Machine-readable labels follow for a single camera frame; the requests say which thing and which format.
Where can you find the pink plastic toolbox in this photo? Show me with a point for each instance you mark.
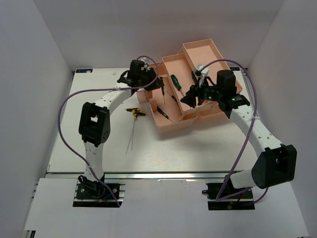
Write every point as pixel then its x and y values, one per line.
pixel 181 64

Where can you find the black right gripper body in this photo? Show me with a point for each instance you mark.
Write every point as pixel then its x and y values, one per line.
pixel 210 92

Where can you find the small black green screwdriver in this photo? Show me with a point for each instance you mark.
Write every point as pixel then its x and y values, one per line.
pixel 160 111

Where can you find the yellow black hex key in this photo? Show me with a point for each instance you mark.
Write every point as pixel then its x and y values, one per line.
pixel 134 111
pixel 142 114

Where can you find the blue label sticker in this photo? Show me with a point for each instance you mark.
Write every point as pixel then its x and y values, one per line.
pixel 89 70

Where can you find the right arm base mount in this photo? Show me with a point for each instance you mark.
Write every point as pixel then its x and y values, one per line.
pixel 236 201

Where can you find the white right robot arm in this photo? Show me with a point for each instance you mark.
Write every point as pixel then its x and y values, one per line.
pixel 276 162

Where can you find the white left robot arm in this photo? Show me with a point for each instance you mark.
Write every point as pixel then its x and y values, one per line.
pixel 94 126

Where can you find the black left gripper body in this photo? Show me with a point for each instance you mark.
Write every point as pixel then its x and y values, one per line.
pixel 142 79

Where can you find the green handled screwdriver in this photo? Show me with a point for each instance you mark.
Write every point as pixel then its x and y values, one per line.
pixel 177 84

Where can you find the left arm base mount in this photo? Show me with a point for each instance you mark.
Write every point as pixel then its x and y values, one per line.
pixel 90 194

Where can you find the large green screwdriver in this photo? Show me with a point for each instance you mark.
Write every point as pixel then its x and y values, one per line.
pixel 194 77

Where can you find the aluminium front rail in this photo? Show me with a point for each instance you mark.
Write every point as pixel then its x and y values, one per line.
pixel 166 175

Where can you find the small green precision screwdriver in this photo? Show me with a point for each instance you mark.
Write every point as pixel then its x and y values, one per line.
pixel 162 89

